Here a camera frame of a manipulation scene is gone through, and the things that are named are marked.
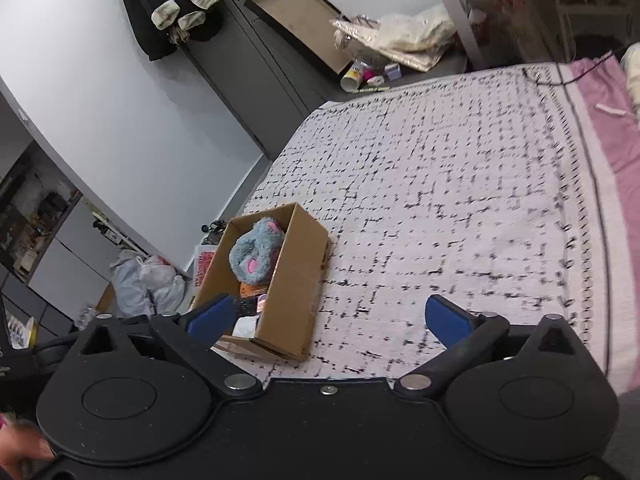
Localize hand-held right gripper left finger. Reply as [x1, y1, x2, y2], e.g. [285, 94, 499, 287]
[74, 293, 263, 400]

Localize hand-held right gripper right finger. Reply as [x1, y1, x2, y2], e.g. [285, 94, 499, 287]
[394, 294, 591, 400]

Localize white soft packet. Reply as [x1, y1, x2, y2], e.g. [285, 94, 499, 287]
[231, 316, 262, 340]

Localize grey-blue fluffy plush toy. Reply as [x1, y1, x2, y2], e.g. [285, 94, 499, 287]
[228, 217, 287, 285]

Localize brown cardboard box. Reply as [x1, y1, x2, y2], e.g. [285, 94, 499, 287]
[190, 202, 331, 363]

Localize person's left hand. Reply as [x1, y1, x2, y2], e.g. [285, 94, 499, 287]
[0, 411, 56, 480]

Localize red-print plastic bag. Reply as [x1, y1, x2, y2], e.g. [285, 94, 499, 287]
[193, 244, 218, 288]

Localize white plastic bag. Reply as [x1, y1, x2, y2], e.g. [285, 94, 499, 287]
[109, 250, 187, 317]

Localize white black-patterned blanket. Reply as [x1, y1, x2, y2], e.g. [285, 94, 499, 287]
[215, 62, 621, 381]

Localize open storage shelf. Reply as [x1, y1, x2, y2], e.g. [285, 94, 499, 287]
[0, 140, 83, 288]

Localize pink bedsheet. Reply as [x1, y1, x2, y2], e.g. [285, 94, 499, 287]
[570, 57, 640, 393]

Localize dark grey wardrobe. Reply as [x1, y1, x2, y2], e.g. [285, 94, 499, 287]
[177, 0, 331, 161]

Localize white tote bags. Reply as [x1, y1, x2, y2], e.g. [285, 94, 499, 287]
[331, 7, 457, 73]

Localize crumpled pale green cloth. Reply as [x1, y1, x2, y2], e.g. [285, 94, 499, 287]
[619, 42, 640, 123]

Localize brown framed board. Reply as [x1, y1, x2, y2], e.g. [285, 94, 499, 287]
[244, 0, 353, 80]

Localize black hanging jacket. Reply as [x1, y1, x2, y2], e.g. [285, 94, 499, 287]
[114, 0, 225, 62]

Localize black cable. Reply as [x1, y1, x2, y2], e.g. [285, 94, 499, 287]
[517, 50, 628, 87]

